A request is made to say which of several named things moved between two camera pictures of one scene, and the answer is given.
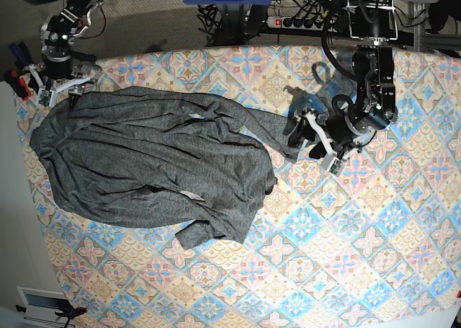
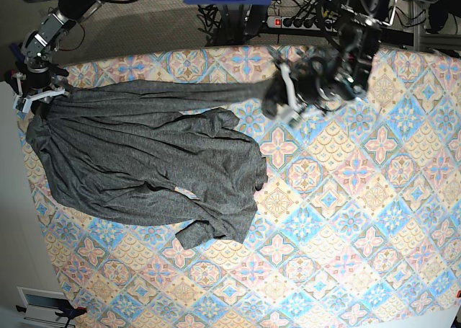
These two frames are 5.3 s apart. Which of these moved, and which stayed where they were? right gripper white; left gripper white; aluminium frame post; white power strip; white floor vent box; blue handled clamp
Moved: right gripper white; left gripper white
Stayed: white power strip; aluminium frame post; white floor vent box; blue handled clamp
